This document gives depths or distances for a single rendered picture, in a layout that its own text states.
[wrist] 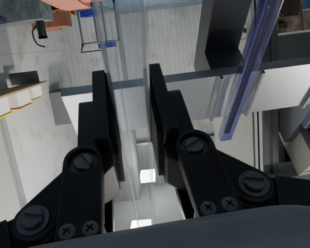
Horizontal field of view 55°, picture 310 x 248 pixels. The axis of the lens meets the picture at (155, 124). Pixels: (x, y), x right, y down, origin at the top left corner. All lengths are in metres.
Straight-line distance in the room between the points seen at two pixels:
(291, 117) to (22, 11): 4.97
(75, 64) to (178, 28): 3.28
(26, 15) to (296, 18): 4.97
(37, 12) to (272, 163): 4.83
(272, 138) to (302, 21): 6.20
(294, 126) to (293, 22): 6.16
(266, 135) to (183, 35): 8.96
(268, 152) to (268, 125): 0.06
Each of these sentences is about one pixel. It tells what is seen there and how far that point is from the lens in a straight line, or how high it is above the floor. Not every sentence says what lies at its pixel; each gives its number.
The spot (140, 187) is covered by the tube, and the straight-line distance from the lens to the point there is 0.17.
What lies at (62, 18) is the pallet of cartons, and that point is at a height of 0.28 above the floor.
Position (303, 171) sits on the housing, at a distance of 0.73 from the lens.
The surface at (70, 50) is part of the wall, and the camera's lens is 8.95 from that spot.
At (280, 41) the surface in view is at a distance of 0.85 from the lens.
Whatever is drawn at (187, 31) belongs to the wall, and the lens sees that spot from 9.63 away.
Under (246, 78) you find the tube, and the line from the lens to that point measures 0.29.
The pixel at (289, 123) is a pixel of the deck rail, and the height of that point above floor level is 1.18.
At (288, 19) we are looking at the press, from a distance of 6.76.
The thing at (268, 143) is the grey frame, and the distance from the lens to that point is 0.73.
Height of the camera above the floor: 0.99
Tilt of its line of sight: 15 degrees up
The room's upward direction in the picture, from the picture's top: 173 degrees clockwise
